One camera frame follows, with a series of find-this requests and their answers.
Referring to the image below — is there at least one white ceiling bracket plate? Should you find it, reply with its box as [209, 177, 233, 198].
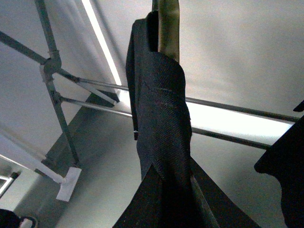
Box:
[56, 167, 82, 202]

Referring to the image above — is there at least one grey metal frame post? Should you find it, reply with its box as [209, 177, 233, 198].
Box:
[0, 0, 119, 167]

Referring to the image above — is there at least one black printed t-shirt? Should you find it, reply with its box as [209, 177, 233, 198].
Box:
[115, 11, 257, 228]

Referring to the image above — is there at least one wooden clothes hanger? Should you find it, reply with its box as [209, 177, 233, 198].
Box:
[152, 0, 180, 62]

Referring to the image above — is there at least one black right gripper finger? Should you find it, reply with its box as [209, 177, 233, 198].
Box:
[254, 117, 304, 228]

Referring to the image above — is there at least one black round object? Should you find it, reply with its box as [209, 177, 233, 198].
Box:
[0, 209, 38, 228]

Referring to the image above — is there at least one upper metal frame rod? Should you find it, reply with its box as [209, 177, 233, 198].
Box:
[78, 78, 300, 123]

